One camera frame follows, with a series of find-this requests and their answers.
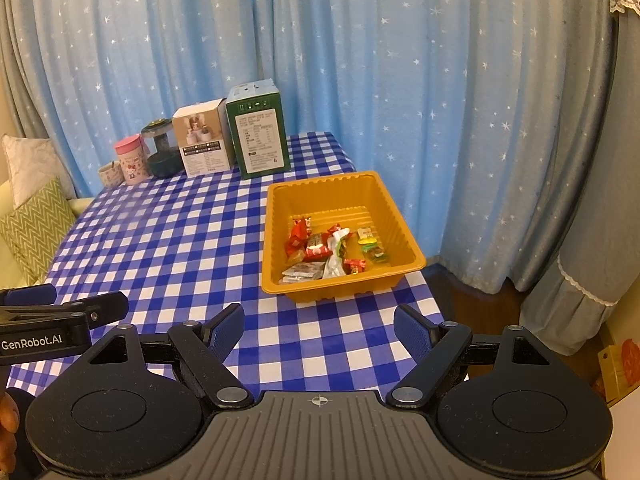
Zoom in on grey snack packet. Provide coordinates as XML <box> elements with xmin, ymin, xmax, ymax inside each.
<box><xmin>280</xmin><ymin>260</ymin><xmax>325</xmax><ymax>285</ymax></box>

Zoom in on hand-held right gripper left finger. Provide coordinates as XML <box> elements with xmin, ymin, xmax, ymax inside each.
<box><xmin>85</xmin><ymin>303</ymin><xmax>254</xmax><ymax>409</ymax></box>

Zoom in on small white mug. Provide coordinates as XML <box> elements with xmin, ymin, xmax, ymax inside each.
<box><xmin>97</xmin><ymin>160</ymin><xmax>124</xmax><ymax>188</ymax></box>

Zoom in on blue star curtain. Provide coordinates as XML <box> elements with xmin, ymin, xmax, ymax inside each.
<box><xmin>0</xmin><ymin>0</ymin><xmax>261</xmax><ymax>201</ymax></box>
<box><xmin>250</xmin><ymin>0</ymin><xmax>618</xmax><ymax>293</ymax></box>

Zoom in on yellow plastic tray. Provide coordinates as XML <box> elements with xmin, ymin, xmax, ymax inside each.
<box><xmin>261</xmin><ymin>171</ymin><xmax>427</xmax><ymax>305</ymax></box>

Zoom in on pink cartoon cup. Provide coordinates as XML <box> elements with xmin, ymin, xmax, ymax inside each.
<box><xmin>113</xmin><ymin>135</ymin><xmax>149</xmax><ymax>186</ymax></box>

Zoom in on long white snack packet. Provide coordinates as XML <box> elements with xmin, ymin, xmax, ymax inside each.
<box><xmin>322</xmin><ymin>227</ymin><xmax>353</xmax><ymax>278</ymax></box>

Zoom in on blue checked tablecloth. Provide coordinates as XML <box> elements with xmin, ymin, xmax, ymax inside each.
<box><xmin>10</xmin><ymin>131</ymin><xmax>471</xmax><ymax>393</ymax></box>

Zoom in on yellow cardboard box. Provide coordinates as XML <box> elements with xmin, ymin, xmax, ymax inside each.
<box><xmin>595</xmin><ymin>337</ymin><xmax>640</xmax><ymax>406</ymax></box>

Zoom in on person's left hand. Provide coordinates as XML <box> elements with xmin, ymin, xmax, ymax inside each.
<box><xmin>0</xmin><ymin>392</ymin><xmax>22</xmax><ymax>468</ymax></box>

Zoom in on white carton box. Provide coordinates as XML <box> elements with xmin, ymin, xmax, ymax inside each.
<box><xmin>171</xmin><ymin>97</ymin><xmax>236</xmax><ymax>177</ymax></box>

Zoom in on green carton box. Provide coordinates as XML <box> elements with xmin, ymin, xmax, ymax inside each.
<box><xmin>225</xmin><ymin>78</ymin><xmax>292</xmax><ymax>180</ymax></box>

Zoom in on red and gold snack packet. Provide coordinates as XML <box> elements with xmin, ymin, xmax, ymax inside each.
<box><xmin>285</xmin><ymin>217</ymin><xmax>313</xmax><ymax>261</ymax></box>

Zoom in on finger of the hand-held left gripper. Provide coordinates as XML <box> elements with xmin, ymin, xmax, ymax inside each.
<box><xmin>50</xmin><ymin>291</ymin><xmax>130</xmax><ymax>328</ymax></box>
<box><xmin>0</xmin><ymin>284</ymin><xmax>57</xmax><ymax>307</ymax></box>

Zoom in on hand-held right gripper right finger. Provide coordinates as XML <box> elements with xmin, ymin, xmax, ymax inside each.
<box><xmin>386</xmin><ymin>304</ymin><xmax>553</xmax><ymax>408</ymax></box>

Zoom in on white pillow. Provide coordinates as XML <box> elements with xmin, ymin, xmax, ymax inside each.
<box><xmin>1</xmin><ymin>134</ymin><xmax>76</xmax><ymax>208</ymax></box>

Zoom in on green zigzag pillow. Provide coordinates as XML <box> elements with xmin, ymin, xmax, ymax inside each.
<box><xmin>0</xmin><ymin>177</ymin><xmax>78</xmax><ymax>286</ymax></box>

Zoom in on grey lace-trimmed curtain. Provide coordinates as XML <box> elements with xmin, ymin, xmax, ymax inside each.
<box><xmin>517</xmin><ymin>0</ymin><xmax>640</xmax><ymax>358</ymax></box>

